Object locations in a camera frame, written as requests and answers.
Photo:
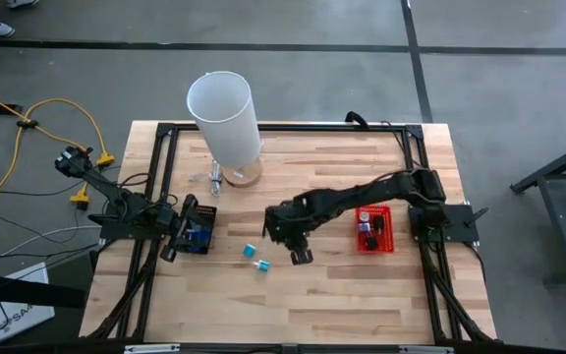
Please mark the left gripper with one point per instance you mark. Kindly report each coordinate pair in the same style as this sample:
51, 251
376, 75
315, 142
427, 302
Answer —
177, 226

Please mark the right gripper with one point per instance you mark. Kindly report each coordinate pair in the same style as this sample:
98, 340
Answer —
288, 228

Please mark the bright blue small box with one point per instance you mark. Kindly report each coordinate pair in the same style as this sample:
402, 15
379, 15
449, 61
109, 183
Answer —
198, 231

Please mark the dark blue box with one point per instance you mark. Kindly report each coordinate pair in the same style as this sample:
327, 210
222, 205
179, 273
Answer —
199, 242

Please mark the teal USB wall charger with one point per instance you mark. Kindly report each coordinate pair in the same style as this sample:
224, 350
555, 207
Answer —
262, 266
249, 251

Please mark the purple USB wall charger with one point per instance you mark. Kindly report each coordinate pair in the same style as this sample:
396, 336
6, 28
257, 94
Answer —
363, 228

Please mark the pink and white USB charger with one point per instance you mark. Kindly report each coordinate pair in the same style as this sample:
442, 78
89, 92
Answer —
364, 215

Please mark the black plug adapter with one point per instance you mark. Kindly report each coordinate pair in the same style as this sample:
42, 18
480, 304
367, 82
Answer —
379, 223
371, 243

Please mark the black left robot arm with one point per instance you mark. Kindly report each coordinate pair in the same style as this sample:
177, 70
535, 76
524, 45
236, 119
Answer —
101, 184

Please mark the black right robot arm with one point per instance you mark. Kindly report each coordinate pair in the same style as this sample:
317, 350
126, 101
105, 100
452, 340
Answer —
361, 194

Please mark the black plastic basket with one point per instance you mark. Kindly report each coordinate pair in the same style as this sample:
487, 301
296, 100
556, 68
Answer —
207, 214

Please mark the white shade table lamp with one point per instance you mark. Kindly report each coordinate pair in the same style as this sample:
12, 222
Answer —
221, 118

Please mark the red plastic basket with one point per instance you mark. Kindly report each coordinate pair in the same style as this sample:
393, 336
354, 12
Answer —
386, 241

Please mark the black metal beam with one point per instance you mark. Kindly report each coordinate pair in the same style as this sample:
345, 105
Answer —
17, 290

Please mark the white printed sign board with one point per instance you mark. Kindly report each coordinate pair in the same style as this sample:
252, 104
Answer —
22, 314

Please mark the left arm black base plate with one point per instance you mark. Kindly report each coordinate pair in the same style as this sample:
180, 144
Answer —
116, 228

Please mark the black aluminium rig frame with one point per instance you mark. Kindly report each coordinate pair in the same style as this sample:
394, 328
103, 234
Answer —
312, 127

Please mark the silver table bracket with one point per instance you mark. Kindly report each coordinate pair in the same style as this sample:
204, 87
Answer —
425, 350
152, 348

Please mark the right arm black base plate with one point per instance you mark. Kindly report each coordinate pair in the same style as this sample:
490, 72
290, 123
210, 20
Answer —
455, 226

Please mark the black metal table frame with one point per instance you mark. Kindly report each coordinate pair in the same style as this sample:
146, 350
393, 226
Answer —
546, 169

